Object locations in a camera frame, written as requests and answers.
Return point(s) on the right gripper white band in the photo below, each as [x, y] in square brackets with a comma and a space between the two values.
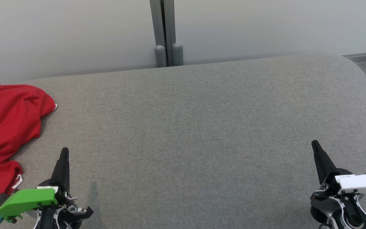
[357, 183]

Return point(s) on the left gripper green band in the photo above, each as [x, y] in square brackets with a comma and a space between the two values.
[27, 200]

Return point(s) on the red shorts white side stripe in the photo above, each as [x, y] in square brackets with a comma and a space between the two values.
[8, 114]

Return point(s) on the grey fabric sofa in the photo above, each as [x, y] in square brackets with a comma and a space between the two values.
[186, 127]

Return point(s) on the grey round cylinder stopper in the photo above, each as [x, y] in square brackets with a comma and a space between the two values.
[160, 57]
[177, 54]

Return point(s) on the grey floor rail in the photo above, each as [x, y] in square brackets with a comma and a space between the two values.
[364, 55]

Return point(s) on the grey vertical frame post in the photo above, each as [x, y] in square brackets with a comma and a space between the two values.
[163, 22]

